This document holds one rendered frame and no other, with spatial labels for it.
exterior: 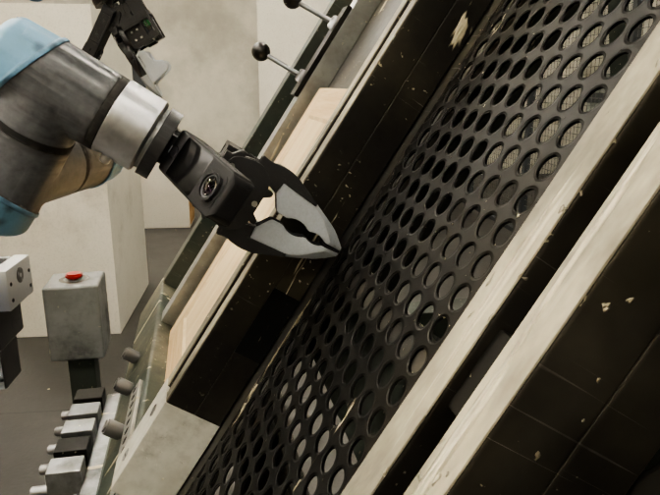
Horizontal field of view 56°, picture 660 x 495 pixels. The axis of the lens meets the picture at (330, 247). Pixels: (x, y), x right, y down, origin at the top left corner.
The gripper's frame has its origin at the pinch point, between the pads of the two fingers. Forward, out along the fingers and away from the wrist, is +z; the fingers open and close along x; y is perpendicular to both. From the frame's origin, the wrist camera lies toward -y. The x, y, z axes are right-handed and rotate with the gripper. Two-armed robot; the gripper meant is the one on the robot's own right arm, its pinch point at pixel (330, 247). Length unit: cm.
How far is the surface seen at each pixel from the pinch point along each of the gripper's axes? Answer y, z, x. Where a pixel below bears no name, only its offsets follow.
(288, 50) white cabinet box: 423, 20, -63
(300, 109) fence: 64, -1, -13
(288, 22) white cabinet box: 423, 9, -80
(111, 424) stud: 28, -5, 43
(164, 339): 55, -1, 38
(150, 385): 35, -2, 38
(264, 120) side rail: 87, -3, -8
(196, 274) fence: 63, -1, 26
